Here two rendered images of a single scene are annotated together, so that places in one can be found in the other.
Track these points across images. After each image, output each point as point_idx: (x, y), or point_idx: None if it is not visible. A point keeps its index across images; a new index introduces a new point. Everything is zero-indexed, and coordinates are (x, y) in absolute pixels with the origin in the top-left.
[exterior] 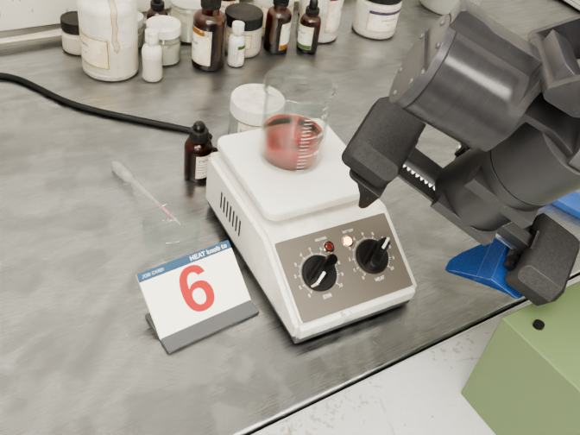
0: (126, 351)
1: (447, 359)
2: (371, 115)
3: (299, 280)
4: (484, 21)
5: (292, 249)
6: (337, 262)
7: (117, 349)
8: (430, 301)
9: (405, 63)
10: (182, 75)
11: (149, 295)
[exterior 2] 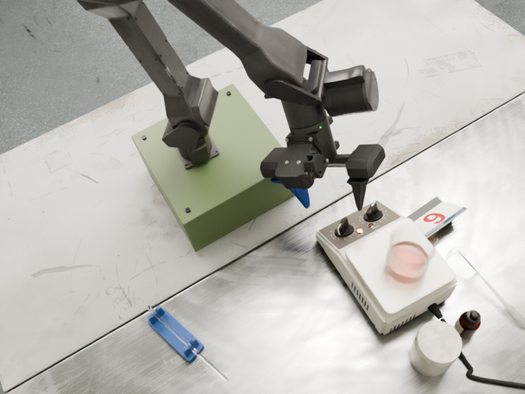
0: (456, 195)
1: (299, 210)
2: (376, 155)
3: (382, 210)
4: (353, 66)
5: (390, 218)
6: (363, 223)
7: (460, 196)
8: (303, 243)
9: (374, 105)
10: None
11: (455, 206)
